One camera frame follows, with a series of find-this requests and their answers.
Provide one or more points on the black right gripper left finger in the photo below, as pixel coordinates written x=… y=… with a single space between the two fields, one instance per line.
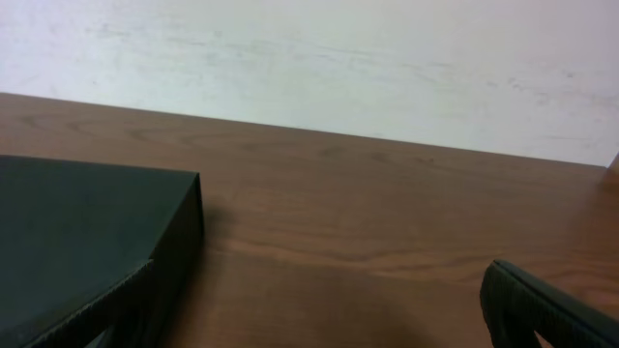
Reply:
x=90 y=318

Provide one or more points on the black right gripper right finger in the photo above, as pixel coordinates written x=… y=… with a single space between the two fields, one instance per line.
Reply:
x=520 y=310

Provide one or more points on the dark green gift box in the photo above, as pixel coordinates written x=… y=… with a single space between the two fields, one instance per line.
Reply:
x=69 y=228

